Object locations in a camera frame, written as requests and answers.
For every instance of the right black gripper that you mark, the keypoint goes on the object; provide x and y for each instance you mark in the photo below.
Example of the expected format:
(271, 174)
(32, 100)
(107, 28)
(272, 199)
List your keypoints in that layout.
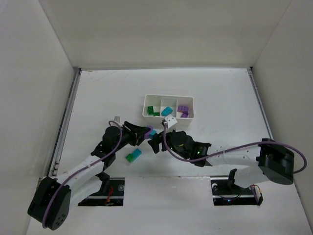
(163, 141)

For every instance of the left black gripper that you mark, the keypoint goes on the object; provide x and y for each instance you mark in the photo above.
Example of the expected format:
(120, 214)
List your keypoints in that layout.
(132, 133)

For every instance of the teal rounded printed lego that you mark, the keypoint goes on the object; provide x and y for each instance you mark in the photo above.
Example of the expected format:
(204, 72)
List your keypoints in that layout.
(166, 111)

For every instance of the purple square lego brick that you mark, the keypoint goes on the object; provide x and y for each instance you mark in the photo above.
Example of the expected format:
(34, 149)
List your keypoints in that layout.
(183, 109)

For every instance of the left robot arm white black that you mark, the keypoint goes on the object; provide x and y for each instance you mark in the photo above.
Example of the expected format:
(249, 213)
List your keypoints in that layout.
(55, 195)

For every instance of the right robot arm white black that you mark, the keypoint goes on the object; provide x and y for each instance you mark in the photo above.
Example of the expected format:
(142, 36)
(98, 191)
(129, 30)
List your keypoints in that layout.
(269, 162)

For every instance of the green teal lego stack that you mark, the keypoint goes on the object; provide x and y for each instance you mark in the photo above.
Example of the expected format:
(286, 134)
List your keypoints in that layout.
(133, 156)

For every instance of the white three-compartment container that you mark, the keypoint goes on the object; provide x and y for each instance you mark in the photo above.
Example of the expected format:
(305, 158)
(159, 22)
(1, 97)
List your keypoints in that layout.
(156, 106)

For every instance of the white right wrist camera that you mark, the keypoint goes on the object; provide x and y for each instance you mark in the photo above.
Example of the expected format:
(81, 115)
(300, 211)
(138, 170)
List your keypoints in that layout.
(169, 122)

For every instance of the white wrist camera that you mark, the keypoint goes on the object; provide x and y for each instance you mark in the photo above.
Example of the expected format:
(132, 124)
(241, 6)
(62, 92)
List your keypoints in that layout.
(169, 122)
(116, 119)

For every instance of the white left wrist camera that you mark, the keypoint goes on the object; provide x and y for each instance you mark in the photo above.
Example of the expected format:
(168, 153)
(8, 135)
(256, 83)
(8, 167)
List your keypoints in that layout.
(116, 119)

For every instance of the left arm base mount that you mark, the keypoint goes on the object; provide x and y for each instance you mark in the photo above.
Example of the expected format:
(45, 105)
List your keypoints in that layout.
(110, 194)

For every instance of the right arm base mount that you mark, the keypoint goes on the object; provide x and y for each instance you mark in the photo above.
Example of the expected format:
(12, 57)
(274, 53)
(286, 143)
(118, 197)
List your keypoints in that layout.
(226, 193)

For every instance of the left aluminium rail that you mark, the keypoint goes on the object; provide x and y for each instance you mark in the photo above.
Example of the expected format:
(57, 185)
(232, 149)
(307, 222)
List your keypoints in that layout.
(60, 140)

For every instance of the aluminium rail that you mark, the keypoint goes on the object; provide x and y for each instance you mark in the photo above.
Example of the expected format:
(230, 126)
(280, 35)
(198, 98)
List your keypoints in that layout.
(60, 140)
(250, 73)

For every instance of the right aluminium rail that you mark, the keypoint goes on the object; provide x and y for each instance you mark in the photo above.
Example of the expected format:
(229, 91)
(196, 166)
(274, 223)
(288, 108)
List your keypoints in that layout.
(250, 73)

